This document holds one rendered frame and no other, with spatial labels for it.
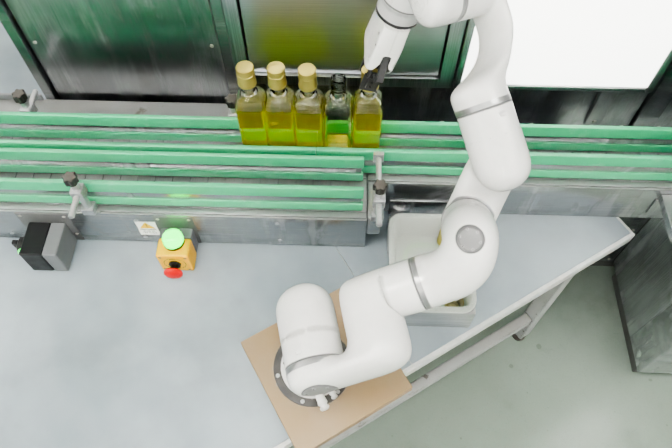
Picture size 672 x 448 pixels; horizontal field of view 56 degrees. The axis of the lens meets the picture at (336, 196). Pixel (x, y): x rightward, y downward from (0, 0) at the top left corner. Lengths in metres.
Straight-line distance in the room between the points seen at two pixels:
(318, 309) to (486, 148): 0.36
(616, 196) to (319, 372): 0.82
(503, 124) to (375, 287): 0.31
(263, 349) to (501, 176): 0.63
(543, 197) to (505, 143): 0.54
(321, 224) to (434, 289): 0.44
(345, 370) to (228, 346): 0.45
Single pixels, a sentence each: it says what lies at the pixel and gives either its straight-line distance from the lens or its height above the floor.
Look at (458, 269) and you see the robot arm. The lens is 0.93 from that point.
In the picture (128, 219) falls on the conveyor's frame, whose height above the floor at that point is 0.85.
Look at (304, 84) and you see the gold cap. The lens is 1.18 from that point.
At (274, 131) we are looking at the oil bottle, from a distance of 1.28.
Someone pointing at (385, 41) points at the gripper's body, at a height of 1.28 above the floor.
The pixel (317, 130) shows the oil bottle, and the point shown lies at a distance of 1.27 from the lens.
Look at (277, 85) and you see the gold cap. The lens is 1.19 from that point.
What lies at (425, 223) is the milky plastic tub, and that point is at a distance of 1.38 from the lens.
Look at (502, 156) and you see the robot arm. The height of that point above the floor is 1.28.
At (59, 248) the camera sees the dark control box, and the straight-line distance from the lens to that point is 1.46.
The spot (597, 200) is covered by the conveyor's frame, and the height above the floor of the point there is 0.83.
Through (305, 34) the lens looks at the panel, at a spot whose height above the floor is 1.12.
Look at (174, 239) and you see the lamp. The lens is 1.36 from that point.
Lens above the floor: 2.02
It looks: 58 degrees down
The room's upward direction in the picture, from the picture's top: straight up
